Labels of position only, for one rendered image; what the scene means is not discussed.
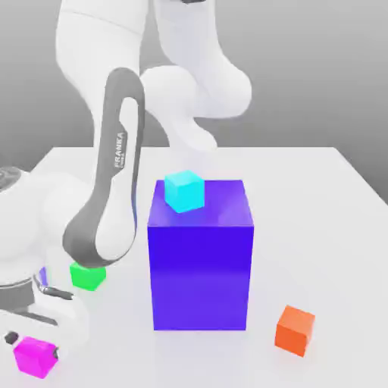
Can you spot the large blue box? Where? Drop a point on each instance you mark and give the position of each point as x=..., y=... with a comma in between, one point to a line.
x=200, y=272

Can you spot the small green cube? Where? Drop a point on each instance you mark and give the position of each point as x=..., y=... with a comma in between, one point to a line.
x=86, y=278

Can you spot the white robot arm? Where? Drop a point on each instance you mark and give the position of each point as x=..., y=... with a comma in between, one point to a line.
x=91, y=91

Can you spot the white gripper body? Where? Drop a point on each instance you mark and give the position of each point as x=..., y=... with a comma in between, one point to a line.
x=68, y=321

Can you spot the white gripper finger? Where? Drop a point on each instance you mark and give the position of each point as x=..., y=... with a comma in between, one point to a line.
x=55, y=353
x=11, y=337

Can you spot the small orange cube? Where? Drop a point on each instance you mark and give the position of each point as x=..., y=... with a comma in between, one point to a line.
x=292, y=332

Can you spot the small magenta cube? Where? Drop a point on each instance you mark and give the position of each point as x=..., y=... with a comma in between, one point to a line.
x=33, y=359

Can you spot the small cyan cube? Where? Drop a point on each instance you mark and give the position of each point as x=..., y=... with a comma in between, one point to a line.
x=185, y=194

